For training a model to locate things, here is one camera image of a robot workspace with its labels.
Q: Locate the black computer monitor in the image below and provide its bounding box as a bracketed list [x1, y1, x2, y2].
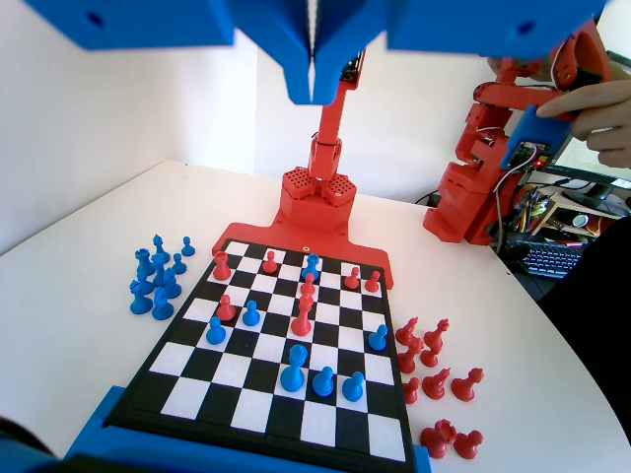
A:
[544, 48, 631, 214]

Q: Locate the black white chessboard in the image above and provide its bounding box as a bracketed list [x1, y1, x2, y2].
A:
[105, 237, 421, 467]

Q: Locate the wooden desk organizer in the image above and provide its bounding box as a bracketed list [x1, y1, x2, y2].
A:
[512, 185, 631, 240]

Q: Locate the red rook chess piece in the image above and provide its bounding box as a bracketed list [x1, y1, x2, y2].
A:
[419, 418, 457, 459]
[211, 250, 233, 282]

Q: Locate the large blue piece front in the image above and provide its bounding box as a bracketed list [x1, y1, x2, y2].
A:
[279, 344, 310, 394]

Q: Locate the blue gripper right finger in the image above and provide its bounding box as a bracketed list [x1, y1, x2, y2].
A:
[314, 0, 611, 106]

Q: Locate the blue electronics case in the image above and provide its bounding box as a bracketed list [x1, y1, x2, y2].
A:
[501, 103, 574, 172]

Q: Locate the person's hand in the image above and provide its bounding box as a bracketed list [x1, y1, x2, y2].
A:
[535, 76, 631, 171]

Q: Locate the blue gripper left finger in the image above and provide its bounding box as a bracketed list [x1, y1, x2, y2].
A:
[22, 0, 315, 106]

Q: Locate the red king chess piece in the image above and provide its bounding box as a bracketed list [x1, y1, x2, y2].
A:
[289, 294, 316, 338]

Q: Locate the red leader arm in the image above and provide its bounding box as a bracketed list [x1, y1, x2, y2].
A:
[422, 19, 615, 246]

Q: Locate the black keyboard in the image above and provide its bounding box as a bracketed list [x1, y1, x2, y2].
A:
[520, 239, 589, 281]

